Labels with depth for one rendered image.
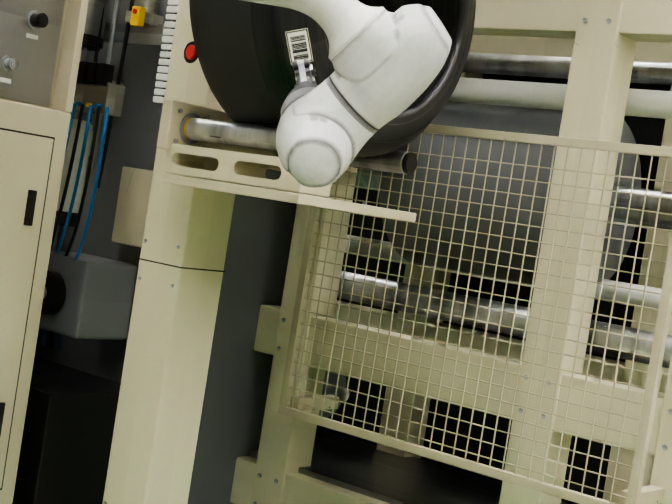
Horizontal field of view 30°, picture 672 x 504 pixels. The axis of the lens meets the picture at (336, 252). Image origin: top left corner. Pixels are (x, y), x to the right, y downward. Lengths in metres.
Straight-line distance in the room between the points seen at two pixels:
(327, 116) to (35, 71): 1.11
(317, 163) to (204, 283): 0.99
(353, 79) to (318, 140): 0.10
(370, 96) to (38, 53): 1.15
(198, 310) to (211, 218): 0.19
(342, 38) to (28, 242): 1.15
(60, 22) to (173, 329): 0.69
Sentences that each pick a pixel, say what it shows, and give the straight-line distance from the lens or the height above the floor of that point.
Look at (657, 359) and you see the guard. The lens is 2.42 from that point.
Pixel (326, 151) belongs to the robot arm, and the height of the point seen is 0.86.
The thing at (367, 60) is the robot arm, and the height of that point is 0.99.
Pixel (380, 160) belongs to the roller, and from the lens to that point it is 2.52.
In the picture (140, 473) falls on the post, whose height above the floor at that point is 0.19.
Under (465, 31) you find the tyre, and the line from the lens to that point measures 2.59.
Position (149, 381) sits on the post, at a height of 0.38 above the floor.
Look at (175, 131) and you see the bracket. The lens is 2.49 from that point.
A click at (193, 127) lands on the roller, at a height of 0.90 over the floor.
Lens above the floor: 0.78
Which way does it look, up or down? 2 degrees down
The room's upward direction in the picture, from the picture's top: 9 degrees clockwise
